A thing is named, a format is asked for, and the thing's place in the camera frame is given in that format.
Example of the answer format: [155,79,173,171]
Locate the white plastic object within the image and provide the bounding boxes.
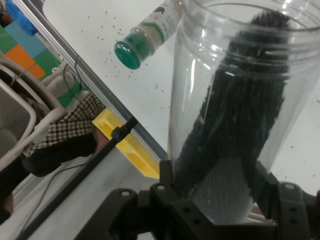
[41,62,91,108]

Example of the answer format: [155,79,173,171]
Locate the white rimmed grey bin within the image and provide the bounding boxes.
[0,58,68,171]

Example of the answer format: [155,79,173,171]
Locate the yellow foam block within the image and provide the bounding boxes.
[91,107,161,181]

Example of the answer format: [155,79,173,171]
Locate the black seeds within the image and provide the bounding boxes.
[174,9,293,201]

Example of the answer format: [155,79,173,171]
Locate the green capped spice bottle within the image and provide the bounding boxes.
[113,0,186,71]

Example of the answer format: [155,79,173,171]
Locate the black stand pole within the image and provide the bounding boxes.
[14,117,140,240]

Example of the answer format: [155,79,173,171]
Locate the houndstooth fabric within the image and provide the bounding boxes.
[21,93,107,161]

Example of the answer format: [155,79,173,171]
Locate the orange foam floor mat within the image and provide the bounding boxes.
[4,43,47,80]

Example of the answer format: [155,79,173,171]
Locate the black fabric item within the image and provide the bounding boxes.
[21,132,98,178]

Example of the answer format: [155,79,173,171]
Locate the blue foam floor mat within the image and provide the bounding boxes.
[4,21,46,58]

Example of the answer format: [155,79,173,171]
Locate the short aluminium frame rail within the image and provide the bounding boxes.
[12,0,173,176]

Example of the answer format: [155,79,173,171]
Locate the blue foam piece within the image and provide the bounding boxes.
[4,0,38,37]

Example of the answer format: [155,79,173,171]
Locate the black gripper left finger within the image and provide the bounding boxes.
[83,159,218,240]

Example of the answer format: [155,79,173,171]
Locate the green foam floor mat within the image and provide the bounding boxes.
[33,48,63,78]

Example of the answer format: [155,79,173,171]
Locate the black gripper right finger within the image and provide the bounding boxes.
[247,161,320,240]

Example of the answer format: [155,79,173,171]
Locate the clear plastic jar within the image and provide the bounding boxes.
[167,0,320,225]

